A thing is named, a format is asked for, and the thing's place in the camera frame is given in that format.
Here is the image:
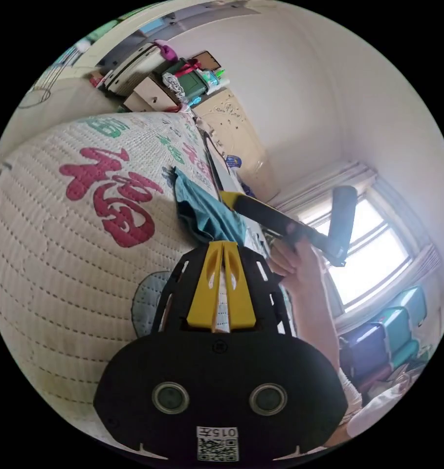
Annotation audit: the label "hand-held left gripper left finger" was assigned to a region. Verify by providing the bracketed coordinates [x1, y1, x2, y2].
[186, 241, 223, 328]

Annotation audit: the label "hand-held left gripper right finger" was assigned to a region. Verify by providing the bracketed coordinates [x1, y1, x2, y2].
[223, 241, 256, 329]

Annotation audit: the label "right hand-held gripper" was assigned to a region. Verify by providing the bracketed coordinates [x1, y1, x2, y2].
[219, 190, 334, 256]

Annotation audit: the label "white and green t-shirt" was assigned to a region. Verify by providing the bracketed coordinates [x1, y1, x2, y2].
[162, 166, 293, 335]

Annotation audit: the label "person's right forearm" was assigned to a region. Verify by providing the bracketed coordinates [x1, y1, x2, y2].
[288, 263, 342, 373]

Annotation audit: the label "person's right hand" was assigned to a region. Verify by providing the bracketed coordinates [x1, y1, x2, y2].
[270, 237, 320, 285]

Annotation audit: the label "beige cupboard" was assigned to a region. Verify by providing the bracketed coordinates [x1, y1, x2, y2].
[159, 50, 282, 203]

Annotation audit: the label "window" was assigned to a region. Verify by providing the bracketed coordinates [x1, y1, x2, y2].
[302, 193, 418, 314]

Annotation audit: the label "dark blue storage box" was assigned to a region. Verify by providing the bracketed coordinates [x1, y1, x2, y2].
[340, 322, 391, 391]

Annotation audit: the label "bed with printed quilt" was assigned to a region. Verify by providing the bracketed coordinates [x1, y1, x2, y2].
[0, 109, 228, 446]

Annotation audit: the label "teal storage box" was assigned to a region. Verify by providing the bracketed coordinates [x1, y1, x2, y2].
[398, 285, 429, 329]
[376, 307, 421, 371]

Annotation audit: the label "person's body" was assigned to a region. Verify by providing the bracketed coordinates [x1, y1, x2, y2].
[323, 366, 419, 449]

